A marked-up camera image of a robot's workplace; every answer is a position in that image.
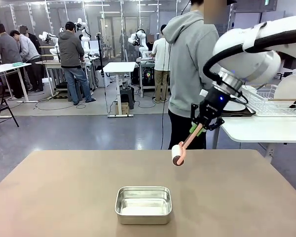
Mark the white wire dish rack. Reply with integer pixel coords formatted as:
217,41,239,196
241,84,296,117

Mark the man in dark hoodie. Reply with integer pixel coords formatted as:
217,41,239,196
57,21,97,106

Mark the person in grey hoodie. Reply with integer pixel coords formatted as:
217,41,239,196
162,0,223,150

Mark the white standing desk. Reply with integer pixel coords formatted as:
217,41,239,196
103,61,137,118

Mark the person in white shirt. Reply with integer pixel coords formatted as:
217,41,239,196
151,24,172,104

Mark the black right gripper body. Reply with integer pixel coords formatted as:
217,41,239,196
199,85,232,124

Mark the rectangular metal container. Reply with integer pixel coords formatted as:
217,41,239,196
114,186,173,225

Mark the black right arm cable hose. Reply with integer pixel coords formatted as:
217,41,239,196
203,31,296,83

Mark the small cardboard box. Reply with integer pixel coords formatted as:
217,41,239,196
114,101,130,116

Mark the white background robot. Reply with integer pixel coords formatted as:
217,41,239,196
74,18,99,60

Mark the man in light grey top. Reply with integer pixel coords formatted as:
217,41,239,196
9,29,44,93

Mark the slim black tripod stand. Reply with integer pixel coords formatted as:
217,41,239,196
95,33,107,76

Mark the black folding chair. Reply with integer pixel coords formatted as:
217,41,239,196
0,85,20,138

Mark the white desk with metal legs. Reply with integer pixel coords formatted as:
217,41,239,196
0,63,39,103

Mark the white side table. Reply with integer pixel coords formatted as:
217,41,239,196
221,115,296,144

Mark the man in grey jacket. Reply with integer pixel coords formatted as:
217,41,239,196
0,23,24,100

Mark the dark stool under desk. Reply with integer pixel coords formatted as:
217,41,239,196
119,86,135,110

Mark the pink lint roller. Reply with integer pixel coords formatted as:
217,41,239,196
171,123,204,167

